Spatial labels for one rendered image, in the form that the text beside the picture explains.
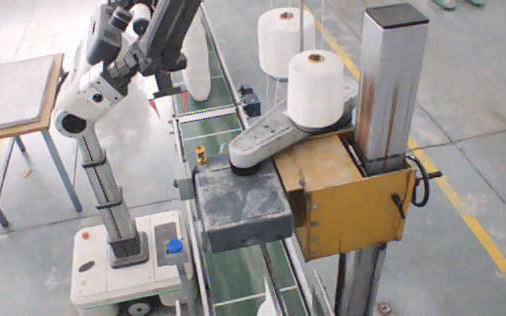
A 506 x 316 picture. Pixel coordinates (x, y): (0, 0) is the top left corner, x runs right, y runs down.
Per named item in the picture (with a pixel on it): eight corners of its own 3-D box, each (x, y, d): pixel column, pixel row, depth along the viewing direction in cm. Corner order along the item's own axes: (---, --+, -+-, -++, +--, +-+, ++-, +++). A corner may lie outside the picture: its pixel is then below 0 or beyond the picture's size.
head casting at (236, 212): (200, 219, 158) (187, 152, 139) (271, 205, 161) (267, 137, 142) (215, 293, 135) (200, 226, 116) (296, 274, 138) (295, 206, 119)
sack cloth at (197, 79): (182, 72, 371) (167, -16, 324) (209, 68, 373) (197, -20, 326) (187, 104, 335) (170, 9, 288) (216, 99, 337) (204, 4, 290)
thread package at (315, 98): (281, 103, 126) (279, 47, 115) (331, 94, 128) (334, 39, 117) (297, 136, 115) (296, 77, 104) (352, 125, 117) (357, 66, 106)
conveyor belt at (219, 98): (160, 10, 495) (159, 2, 489) (196, 4, 499) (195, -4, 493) (181, 128, 329) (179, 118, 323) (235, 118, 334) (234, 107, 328)
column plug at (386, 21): (364, 11, 115) (364, 7, 114) (407, 5, 116) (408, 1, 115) (383, 29, 106) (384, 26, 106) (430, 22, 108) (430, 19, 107)
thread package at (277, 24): (254, 59, 146) (250, 8, 135) (305, 51, 148) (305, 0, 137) (267, 86, 134) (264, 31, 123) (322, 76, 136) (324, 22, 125)
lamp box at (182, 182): (178, 185, 146) (173, 163, 140) (193, 182, 147) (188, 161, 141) (181, 201, 140) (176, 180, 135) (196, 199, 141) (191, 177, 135)
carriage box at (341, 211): (284, 208, 165) (282, 138, 144) (373, 189, 169) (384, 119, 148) (305, 263, 146) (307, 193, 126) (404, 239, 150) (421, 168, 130)
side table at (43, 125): (18, 146, 375) (-20, 67, 326) (91, 132, 383) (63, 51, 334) (-3, 231, 304) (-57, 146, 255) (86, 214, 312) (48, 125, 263)
